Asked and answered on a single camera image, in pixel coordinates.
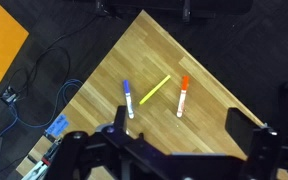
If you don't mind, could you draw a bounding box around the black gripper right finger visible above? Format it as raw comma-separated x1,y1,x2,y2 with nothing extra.
225,108,261,157

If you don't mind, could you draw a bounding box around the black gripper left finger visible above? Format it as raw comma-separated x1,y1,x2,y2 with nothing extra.
113,105,127,132

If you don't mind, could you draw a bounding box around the yellow pen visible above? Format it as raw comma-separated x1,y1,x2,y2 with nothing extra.
139,75,171,105

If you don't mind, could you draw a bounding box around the blue and white marker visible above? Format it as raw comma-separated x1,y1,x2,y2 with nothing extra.
123,80,135,119

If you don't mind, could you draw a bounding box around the blue paper label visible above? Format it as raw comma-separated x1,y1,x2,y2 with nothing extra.
46,114,69,137

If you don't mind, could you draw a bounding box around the black cable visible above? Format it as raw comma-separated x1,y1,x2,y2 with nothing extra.
0,14,100,104

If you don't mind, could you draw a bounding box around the blue cable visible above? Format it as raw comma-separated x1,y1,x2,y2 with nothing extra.
0,78,84,138

